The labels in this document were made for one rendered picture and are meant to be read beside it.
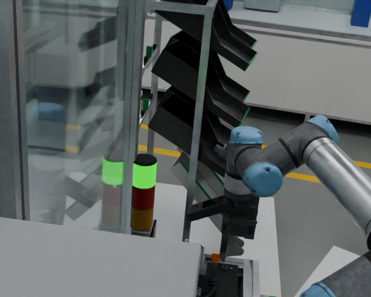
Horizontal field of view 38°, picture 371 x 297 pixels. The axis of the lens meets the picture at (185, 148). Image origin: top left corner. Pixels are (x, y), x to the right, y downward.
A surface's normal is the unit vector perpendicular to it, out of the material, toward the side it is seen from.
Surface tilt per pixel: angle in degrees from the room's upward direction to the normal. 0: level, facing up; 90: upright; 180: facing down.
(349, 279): 36
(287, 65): 90
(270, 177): 90
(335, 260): 0
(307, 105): 90
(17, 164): 90
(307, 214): 0
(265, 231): 0
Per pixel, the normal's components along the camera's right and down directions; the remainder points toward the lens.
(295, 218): 0.08, -0.91
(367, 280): -0.38, -0.51
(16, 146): 0.99, 0.12
